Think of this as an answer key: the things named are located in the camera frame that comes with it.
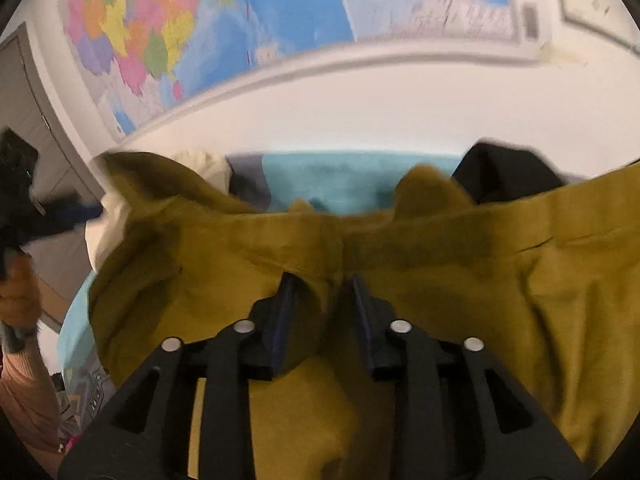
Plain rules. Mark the black garment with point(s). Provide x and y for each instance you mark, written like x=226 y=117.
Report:
x=505 y=175

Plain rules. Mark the cream cloth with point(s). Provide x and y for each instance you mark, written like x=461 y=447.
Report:
x=205 y=167

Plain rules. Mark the colourful wall map poster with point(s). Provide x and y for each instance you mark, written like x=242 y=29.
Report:
x=300 y=0

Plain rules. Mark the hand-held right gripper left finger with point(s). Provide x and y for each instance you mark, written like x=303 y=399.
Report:
x=280 y=312

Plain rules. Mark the olive brown jacket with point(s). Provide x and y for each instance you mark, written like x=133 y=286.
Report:
x=450 y=270

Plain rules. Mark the grey wardrobe door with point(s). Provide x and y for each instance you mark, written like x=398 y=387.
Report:
x=57 y=160

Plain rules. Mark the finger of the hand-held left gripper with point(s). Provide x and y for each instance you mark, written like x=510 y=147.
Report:
x=70 y=216

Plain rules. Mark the teal patterned bed sheet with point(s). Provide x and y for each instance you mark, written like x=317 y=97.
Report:
x=340 y=180

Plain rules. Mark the person's left hand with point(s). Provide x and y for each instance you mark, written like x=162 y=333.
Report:
x=20 y=295

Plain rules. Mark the person's left forearm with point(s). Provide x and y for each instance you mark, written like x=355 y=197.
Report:
x=25 y=395

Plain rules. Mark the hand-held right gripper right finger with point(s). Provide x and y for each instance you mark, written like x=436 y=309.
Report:
x=362 y=312

